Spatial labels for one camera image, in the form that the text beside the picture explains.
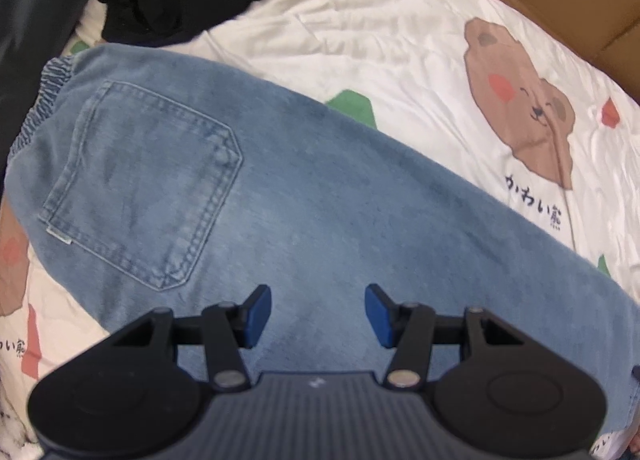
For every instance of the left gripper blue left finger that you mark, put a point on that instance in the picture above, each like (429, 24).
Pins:
(254, 315)

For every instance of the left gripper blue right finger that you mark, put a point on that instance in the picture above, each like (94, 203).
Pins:
(383, 315)

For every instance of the light blue denim jeans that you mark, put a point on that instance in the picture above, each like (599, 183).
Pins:
(146, 178)

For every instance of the cream bear print bedsheet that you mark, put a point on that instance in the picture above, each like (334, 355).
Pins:
(470, 84)

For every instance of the dark grey duvet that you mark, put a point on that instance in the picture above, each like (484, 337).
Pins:
(32, 33)

